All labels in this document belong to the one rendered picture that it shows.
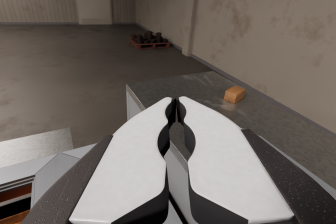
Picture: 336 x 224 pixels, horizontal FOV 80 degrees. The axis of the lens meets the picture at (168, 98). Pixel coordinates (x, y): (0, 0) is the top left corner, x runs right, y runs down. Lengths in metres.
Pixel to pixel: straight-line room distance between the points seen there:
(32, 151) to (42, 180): 0.33
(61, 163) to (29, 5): 8.68
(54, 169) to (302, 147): 0.95
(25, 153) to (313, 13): 3.23
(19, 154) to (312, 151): 1.27
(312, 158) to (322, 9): 2.56
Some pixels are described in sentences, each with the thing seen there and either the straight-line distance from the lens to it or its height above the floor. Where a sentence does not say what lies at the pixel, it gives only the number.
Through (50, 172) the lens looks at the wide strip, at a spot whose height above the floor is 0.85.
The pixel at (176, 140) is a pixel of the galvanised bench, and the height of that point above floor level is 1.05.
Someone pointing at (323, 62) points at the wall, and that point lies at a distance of 3.18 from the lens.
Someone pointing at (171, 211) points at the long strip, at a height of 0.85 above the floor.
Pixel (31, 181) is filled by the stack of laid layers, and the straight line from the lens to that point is 1.00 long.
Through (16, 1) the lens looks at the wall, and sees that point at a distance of 9.49.
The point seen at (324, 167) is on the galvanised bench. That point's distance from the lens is 0.84.
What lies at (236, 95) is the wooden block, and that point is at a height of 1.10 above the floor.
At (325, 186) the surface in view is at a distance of 0.73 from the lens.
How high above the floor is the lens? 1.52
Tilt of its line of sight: 28 degrees down
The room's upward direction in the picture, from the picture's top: 4 degrees clockwise
